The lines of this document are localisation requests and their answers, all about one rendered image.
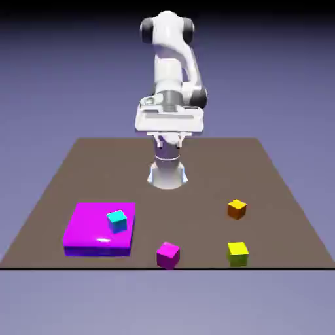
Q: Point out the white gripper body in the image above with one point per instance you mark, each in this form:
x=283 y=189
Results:
x=168 y=121

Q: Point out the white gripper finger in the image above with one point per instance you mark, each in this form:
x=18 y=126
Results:
x=179 y=141
x=159 y=141

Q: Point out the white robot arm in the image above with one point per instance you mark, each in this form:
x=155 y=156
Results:
x=167 y=47

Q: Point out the small orange cube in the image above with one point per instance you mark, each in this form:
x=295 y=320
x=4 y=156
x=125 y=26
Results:
x=236 y=208

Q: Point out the small cyan cube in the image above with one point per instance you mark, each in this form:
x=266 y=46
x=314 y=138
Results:
x=117 y=221

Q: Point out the small magenta cube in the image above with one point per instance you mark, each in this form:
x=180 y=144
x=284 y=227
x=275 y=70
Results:
x=168 y=255

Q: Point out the small yellow cube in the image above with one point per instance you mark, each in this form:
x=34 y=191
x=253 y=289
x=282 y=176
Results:
x=237 y=253

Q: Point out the large magenta box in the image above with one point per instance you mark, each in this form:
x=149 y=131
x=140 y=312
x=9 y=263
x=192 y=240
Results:
x=98 y=227

